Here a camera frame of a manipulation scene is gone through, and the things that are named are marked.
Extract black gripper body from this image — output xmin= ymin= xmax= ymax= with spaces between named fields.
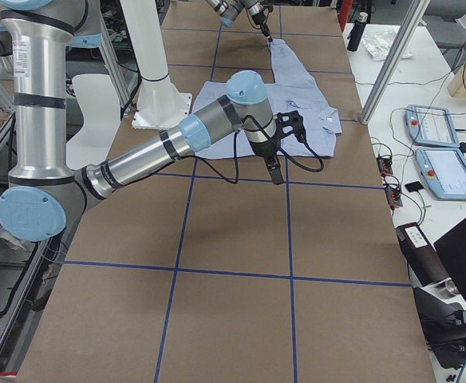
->
xmin=252 ymin=138 xmax=281 ymax=164
xmin=248 ymin=8 xmax=267 ymax=27

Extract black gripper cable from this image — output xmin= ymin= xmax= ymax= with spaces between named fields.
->
xmin=200 ymin=115 xmax=326 ymax=185

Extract brown black box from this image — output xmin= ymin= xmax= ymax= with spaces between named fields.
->
xmin=396 ymin=223 xmax=449 ymax=286

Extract black water bottle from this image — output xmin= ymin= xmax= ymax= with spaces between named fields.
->
xmin=347 ymin=11 xmax=369 ymax=52

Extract grey aluminium frame post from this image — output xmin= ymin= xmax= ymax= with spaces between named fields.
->
xmin=359 ymin=0 xmax=430 ymax=124

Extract teach pendant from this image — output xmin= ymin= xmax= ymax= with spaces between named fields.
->
xmin=415 ymin=148 xmax=466 ymax=201
xmin=405 ymin=105 xmax=460 ymax=148

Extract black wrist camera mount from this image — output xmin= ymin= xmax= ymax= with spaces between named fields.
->
xmin=275 ymin=111 xmax=306 ymax=144

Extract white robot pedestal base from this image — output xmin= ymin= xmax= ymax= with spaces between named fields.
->
xmin=120 ymin=0 xmax=192 ymax=129

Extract upper teach pendant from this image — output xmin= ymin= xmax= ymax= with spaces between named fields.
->
xmin=405 ymin=105 xmax=460 ymax=148

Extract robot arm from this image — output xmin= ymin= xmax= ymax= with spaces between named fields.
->
xmin=0 ymin=1 xmax=282 ymax=242
xmin=206 ymin=0 xmax=274 ymax=42

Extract lower teach pendant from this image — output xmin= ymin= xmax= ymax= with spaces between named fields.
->
xmin=415 ymin=148 xmax=466 ymax=201

